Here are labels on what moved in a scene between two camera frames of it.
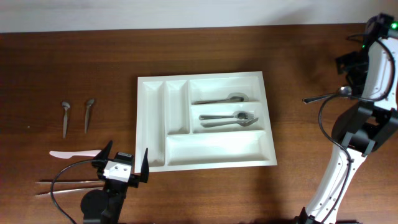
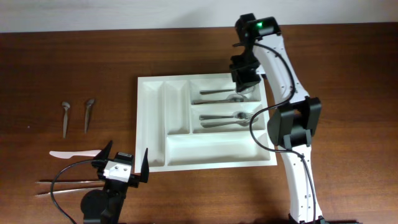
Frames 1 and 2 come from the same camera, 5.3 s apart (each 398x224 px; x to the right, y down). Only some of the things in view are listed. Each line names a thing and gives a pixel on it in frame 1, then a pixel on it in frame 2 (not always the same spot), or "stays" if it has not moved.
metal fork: x=240 y=115 stays
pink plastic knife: x=69 y=154 stays
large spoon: x=343 y=91 to x=207 y=91
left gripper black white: x=134 y=179 stays
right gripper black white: x=354 y=83 to x=242 y=79
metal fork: x=242 y=122 stays
